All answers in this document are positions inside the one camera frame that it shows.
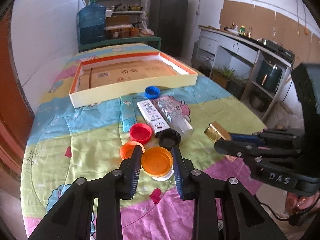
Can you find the colourful cartoon quilt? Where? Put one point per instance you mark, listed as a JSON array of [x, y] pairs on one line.
[[66, 143]]

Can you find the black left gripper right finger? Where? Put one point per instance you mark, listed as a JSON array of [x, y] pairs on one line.
[[222, 209]]

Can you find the small orange bottle cap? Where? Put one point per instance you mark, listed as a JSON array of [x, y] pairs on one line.
[[127, 149]]

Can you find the black bottle cap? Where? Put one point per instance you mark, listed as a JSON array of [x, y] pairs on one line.
[[169, 138]]

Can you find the brown cardboard liner sheet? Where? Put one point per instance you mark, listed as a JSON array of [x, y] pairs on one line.
[[122, 72]]

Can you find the white kitchen counter cabinet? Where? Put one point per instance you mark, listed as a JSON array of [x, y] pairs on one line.
[[217, 48]]

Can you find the person right hand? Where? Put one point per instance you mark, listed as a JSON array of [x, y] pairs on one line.
[[295, 203]]

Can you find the plastic bag of food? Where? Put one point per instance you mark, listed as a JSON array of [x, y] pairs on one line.
[[145, 31]]

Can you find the red bottle cap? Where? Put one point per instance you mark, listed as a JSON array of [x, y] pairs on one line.
[[140, 133]]

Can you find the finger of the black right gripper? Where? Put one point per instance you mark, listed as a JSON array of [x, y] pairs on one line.
[[276, 155], [272, 137]]

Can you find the black refrigerator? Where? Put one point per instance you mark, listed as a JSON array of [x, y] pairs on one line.
[[167, 20]]

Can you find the green metal shelf rack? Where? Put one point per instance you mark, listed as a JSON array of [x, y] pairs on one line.
[[124, 18]]

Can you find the clear plastic patterned bottle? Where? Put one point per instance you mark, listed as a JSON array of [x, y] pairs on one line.
[[177, 115]]

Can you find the blue water jug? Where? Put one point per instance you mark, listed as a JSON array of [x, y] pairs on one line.
[[92, 23]]

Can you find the white printed rectangular box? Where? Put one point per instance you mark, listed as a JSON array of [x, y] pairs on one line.
[[152, 117]]

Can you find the gold rectangular lighter box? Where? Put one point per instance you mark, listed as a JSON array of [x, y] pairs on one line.
[[215, 132]]

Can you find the potted green plant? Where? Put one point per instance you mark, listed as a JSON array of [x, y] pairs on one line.
[[222, 76]]

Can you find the blue bottle cap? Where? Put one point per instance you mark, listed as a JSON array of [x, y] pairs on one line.
[[152, 92]]

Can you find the black gas stove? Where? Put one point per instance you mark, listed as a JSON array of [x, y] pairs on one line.
[[279, 50]]

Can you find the light blue rectangular box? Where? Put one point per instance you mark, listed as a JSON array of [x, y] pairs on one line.
[[128, 117]]

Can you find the green bench table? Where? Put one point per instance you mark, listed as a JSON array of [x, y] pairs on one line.
[[118, 41]]

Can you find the orange rimmed shallow box tray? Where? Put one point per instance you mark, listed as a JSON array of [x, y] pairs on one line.
[[186, 76]]

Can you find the large orange bottle cap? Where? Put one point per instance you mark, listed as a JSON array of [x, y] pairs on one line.
[[157, 161]]

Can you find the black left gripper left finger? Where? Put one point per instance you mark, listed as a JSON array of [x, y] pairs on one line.
[[70, 217]]

